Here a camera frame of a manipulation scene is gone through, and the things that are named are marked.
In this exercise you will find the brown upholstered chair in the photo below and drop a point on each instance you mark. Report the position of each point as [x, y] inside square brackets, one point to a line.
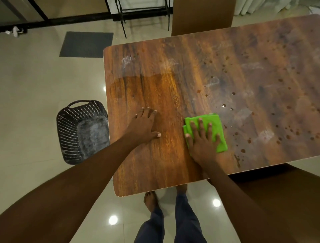
[202, 17]
[287, 200]

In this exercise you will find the black metal rack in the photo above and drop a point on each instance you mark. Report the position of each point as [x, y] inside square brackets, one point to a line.
[143, 9]

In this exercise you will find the person's right hand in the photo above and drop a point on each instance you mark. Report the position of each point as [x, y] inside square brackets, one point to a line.
[203, 150]

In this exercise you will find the green cleaning cloth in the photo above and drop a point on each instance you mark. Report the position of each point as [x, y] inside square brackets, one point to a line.
[215, 120]

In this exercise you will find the person's left foot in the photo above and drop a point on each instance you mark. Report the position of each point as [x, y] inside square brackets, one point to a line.
[151, 200]

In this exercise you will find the person's blue trousers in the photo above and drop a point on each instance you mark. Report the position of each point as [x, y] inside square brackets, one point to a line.
[185, 220]

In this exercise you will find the wooden table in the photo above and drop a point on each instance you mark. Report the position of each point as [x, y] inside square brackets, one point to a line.
[225, 62]

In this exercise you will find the person's left forearm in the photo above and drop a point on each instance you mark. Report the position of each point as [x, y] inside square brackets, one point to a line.
[62, 195]

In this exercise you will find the white power plug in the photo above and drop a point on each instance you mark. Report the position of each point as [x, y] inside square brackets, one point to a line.
[15, 31]

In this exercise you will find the person's right foot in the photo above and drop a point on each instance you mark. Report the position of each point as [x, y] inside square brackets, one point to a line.
[181, 189]

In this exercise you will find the black framed glass door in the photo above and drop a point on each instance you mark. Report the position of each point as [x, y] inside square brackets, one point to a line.
[70, 6]

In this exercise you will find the person's foot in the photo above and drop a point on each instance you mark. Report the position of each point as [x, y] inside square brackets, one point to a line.
[151, 200]
[181, 189]

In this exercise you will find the person's left hand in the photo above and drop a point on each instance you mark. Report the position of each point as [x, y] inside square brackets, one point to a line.
[142, 127]

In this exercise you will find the dark grey floor mat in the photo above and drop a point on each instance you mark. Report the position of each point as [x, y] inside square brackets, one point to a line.
[86, 44]

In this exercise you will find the white curtain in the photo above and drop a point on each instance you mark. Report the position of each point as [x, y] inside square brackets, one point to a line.
[250, 6]

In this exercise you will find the person's right forearm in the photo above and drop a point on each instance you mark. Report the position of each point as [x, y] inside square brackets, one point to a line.
[245, 207]

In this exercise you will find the black plastic basket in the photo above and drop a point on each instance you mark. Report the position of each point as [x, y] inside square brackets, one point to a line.
[67, 130]

